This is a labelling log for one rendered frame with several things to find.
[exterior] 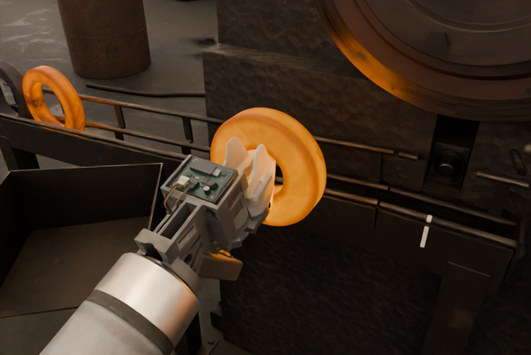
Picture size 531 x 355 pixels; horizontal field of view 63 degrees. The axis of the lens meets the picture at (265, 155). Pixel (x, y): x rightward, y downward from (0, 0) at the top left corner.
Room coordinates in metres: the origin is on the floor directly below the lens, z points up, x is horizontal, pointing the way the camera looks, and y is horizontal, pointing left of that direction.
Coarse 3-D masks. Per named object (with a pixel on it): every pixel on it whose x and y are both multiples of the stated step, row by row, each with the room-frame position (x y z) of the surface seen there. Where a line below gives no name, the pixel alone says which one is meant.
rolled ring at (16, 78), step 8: (0, 64) 1.06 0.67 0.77; (8, 64) 1.07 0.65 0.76; (0, 72) 1.05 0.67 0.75; (8, 72) 1.04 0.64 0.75; (16, 72) 1.05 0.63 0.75; (8, 80) 1.03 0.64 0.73; (16, 80) 1.03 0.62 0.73; (16, 88) 1.02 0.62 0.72; (0, 96) 1.11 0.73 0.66; (16, 96) 1.03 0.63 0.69; (0, 104) 1.10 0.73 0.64; (8, 104) 1.11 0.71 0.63; (24, 104) 1.01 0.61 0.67; (8, 112) 1.09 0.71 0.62; (16, 112) 1.09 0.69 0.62; (24, 112) 1.02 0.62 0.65; (16, 120) 1.05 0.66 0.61
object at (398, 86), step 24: (312, 0) 0.61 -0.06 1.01; (336, 24) 0.59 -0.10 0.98; (360, 48) 0.57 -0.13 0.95; (384, 72) 0.56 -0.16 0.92; (408, 96) 0.54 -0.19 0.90; (432, 96) 0.52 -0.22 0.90; (456, 96) 0.51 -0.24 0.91; (480, 120) 0.49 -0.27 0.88; (504, 120) 0.48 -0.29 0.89; (528, 120) 0.47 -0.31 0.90
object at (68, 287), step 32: (0, 192) 0.58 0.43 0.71; (32, 192) 0.63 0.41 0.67; (64, 192) 0.64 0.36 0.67; (96, 192) 0.64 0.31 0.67; (128, 192) 0.65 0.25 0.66; (160, 192) 0.59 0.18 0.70; (0, 224) 0.55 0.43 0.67; (32, 224) 0.63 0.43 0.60; (64, 224) 0.64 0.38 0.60; (96, 224) 0.64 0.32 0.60; (128, 224) 0.63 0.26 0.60; (0, 256) 0.52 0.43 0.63; (32, 256) 0.56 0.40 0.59; (64, 256) 0.55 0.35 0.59; (96, 256) 0.55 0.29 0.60; (0, 288) 0.49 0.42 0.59; (32, 288) 0.49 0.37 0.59; (64, 288) 0.48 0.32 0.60
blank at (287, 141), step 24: (240, 120) 0.47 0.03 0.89; (264, 120) 0.46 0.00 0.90; (288, 120) 0.46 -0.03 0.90; (216, 144) 0.49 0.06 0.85; (264, 144) 0.46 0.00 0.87; (288, 144) 0.44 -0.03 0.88; (312, 144) 0.45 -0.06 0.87; (288, 168) 0.44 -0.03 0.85; (312, 168) 0.43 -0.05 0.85; (288, 192) 0.44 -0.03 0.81; (312, 192) 0.42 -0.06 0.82; (288, 216) 0.44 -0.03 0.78
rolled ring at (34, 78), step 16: (32, 80) 0.98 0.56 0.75; (48, 80) 0.95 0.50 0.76; (64, 80) 0.96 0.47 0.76; (32, 96) 1.00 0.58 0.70; (64, 96) 0.93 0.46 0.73; (32, 112) 1.01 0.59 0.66; (48, 112) 1.02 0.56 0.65; (80, 112) 0.94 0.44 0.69; (48, 128) 0.98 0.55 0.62; (80, 128) 0.94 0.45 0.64
